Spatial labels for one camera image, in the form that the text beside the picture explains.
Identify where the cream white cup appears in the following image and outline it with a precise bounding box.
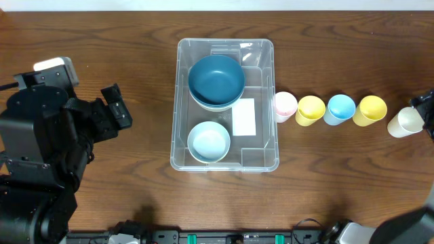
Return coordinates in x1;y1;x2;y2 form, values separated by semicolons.
387;107;424;138

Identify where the yellow cup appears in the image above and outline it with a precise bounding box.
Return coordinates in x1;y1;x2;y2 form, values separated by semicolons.
295;96;326;127
353;96;387;127

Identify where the light blue bowl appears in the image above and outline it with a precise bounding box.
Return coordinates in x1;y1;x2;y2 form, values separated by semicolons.
187;121;231;164

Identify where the dark blue bowl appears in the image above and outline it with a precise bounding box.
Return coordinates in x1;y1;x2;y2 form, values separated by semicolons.
188;55;246;105
189;91;243;106

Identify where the cream bowl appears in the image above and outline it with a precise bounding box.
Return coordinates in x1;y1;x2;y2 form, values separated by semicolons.
193;97;239;113

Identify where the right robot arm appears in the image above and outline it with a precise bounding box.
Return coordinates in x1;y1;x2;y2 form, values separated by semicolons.
369;89;433;244

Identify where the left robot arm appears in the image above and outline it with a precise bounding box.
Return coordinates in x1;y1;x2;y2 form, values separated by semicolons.
1;85;132;243

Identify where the clear plastic storage container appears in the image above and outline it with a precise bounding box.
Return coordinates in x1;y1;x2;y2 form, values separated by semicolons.
170;38;279;173

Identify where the white label in container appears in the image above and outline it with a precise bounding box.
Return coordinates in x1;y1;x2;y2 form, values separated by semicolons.
232;98;256;136

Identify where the light blue cup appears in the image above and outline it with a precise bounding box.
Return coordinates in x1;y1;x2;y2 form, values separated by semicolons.
323;94;356;126

